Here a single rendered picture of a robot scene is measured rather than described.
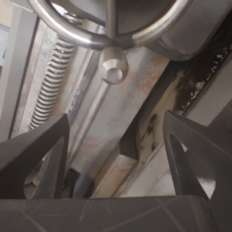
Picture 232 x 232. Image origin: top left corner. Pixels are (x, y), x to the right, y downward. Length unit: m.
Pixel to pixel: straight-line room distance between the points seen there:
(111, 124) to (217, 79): 0.34
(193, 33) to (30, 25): 0.34
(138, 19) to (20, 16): 0.28
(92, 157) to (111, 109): 0.20
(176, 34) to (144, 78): 0.24
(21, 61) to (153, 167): 0.40
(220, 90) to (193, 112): 0.06
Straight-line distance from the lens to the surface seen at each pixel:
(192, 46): 0.35
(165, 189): 0.76
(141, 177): 0.52
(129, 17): 0.34
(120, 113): 0.61
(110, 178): 0.72
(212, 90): 0.41
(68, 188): 0.72
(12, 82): 0.58
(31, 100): 0.59
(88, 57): 0.44
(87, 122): 0.52
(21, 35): 0.53
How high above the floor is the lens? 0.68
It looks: 15 degrees down
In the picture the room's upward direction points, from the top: 70 degrees counter-clockwise
